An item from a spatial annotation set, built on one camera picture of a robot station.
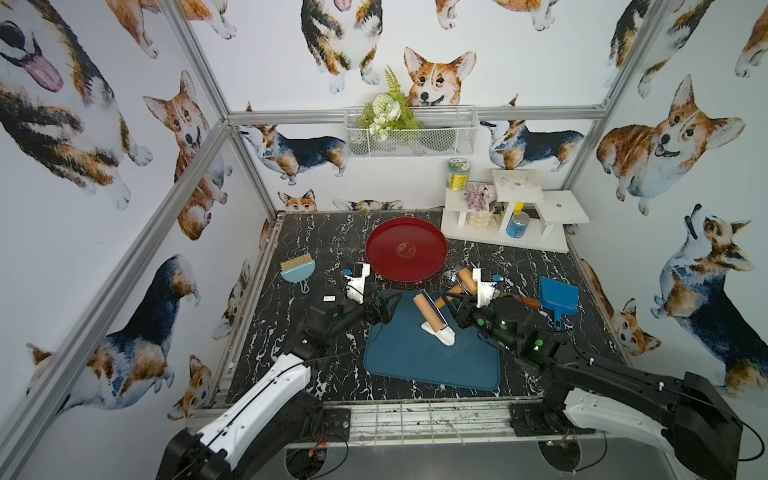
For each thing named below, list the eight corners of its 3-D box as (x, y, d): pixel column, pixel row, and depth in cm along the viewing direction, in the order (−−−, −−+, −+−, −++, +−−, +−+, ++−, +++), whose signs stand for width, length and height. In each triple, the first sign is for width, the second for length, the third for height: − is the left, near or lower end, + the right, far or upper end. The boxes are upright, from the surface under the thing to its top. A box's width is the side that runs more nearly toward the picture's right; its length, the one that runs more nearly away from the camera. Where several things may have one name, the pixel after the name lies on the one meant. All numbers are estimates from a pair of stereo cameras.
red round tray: (364, 283, 104) (362, 277, 101) (369, 223, 122) (369, 217, 119) (449, 283, 104) (450, 277, 101) (442, 223, 122) (443, 217, 119)
